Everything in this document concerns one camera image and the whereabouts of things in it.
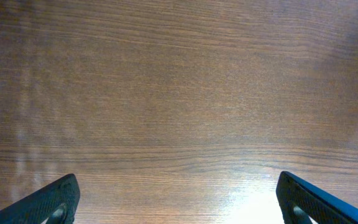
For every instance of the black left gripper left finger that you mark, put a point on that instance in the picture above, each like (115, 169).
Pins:
(55, 203)

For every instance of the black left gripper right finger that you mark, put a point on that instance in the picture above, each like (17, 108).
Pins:
(303, 202)

